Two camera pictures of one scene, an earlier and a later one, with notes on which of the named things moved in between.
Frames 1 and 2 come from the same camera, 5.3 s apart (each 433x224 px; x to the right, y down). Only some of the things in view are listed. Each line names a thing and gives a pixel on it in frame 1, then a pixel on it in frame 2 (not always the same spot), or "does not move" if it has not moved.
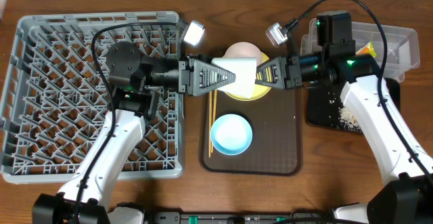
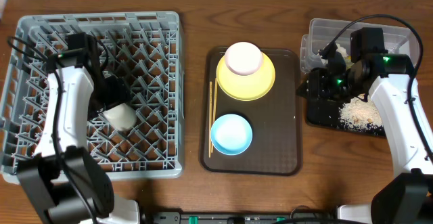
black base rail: [204, 217] does not move
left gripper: [183, 77] to [110, 99]
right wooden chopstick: [214, 120] does not move
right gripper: [285, 73] to [317, 80]
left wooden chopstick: [210, 128] does not move
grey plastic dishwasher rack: [56, 95] does not move
